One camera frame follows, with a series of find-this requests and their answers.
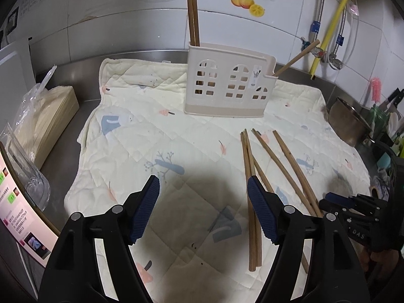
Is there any red handled water valve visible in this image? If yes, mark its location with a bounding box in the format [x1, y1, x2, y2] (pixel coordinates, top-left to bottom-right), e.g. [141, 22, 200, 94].
[298, 37, 324, 59]

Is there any clear drinking glass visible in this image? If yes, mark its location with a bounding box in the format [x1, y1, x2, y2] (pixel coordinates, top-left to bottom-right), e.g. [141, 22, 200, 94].
[1, 123, 51, 211]

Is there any metal cooking pot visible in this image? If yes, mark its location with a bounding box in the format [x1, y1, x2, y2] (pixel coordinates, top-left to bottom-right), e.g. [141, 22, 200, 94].
[328, 97, 371, 147]

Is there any beige plastic utensil holder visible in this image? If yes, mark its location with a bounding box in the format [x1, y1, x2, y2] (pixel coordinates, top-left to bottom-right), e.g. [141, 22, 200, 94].
[184, 43, 277, 118]

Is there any white cutting board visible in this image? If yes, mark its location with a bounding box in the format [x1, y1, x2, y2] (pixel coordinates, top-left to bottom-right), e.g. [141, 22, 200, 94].
[1, 38, 36, 100]

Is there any chrome angle valve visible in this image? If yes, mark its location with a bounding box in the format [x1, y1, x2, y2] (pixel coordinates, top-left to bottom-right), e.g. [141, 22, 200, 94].
[324, 53, 344, 70]

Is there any smartphone with lit screen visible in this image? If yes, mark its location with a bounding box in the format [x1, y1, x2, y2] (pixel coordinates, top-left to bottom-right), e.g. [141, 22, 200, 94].
[1, 146, 58, 267]

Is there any yellow gas hose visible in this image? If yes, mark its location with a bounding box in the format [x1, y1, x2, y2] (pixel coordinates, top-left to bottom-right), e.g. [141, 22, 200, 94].
[309, 0, 356, 80]

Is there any stack of beige napkins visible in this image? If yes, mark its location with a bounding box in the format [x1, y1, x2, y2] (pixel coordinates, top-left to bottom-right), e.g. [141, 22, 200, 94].
[16, 86, 80, 168]

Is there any right hand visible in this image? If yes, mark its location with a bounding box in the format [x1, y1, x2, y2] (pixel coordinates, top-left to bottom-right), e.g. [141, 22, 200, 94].
[359, 248, 400, 277]

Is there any green knife holder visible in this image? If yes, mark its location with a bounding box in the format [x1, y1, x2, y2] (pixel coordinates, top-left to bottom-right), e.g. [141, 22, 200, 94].
[369, 104, 389, 140]

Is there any pink bottle brush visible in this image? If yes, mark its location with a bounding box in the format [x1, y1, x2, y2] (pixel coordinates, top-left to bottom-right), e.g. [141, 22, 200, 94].
[370, 77, 382, 103]

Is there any black handled knife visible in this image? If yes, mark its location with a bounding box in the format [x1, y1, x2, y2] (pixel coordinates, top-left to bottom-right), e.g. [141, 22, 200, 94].
[379, 88, 404, 113]

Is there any braided metal water hose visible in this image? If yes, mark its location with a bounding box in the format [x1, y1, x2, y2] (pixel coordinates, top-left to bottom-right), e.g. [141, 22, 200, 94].
[307, 0, 327, 48]

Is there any black wall socket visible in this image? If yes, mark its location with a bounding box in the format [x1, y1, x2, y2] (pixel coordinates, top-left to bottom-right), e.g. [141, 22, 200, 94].
[6, 10, 18, 35]

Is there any clear plastic bag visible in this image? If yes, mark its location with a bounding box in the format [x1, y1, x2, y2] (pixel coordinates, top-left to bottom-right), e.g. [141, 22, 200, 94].
[12, 65, 57, 137]

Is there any cream quilted patterned mat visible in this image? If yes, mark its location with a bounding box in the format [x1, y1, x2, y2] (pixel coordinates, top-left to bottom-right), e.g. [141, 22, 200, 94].
[64, 59, 370, 302]

